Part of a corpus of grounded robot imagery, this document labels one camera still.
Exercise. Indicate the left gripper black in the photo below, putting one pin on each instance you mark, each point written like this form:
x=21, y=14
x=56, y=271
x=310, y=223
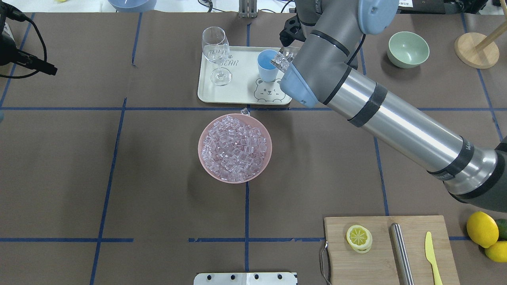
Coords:
x=20, y=56

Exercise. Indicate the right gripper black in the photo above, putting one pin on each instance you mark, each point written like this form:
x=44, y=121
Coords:
x=290, y=32

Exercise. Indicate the metal ice scoop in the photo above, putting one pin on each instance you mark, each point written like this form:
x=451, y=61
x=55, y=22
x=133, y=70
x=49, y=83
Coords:
x=284, y=57

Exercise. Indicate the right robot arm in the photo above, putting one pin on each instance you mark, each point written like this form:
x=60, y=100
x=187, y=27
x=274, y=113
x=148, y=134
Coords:
x=321, y=73

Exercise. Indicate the blue plastic cup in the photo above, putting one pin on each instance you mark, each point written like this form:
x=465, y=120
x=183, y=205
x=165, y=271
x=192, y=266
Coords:
x=267, y=71

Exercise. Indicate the stray ice cube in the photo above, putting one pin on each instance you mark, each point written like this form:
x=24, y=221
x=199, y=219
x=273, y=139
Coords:
x=245, y=111

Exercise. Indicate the pile of clear ice cubes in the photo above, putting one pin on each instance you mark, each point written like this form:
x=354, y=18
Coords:
x=235, y=148

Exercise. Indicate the cream bear tray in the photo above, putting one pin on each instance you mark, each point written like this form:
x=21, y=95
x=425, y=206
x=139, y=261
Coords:
x=246, y=86

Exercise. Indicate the clear wine glass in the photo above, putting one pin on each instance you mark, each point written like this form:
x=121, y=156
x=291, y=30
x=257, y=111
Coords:
x=215, y=48

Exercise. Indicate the blue bowl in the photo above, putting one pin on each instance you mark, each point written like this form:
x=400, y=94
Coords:
x=134, y=6

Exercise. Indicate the black box device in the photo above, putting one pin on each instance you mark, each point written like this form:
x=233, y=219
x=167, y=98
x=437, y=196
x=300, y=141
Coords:
x=440, y=6

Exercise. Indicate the green bowl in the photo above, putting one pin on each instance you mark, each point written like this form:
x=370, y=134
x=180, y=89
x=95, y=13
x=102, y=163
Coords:
x=407, y=49

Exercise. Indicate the pink bowl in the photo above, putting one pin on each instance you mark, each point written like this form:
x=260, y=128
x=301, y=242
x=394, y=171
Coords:
x=233, y=176

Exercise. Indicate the wooden stand with pole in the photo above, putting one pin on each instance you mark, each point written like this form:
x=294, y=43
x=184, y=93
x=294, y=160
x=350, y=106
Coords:
x=478, y=50

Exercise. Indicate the lemon slice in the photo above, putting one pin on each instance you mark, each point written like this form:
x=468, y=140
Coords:
x=359, y=238

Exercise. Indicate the wooden cutting board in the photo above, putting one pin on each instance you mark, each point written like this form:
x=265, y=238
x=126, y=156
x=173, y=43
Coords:
x=380, y=265

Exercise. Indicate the yellow plastic knife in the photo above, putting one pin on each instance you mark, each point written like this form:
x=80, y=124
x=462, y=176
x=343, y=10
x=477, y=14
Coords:
x=431, y=258

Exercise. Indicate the metal rod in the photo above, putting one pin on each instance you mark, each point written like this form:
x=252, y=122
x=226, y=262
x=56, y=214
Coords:
x=404, y=269

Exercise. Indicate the whole yellow lemon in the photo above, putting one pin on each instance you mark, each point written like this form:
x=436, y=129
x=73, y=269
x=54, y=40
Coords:
x=482, y=229

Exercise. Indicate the green lime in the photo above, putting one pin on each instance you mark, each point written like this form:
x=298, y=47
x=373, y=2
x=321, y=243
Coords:
x=502, y=228

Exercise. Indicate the aluminium frame post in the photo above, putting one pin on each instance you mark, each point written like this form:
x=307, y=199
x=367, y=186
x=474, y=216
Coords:
x=247, y=9

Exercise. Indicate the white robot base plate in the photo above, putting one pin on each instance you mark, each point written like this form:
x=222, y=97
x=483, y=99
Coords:
x=246, y=278

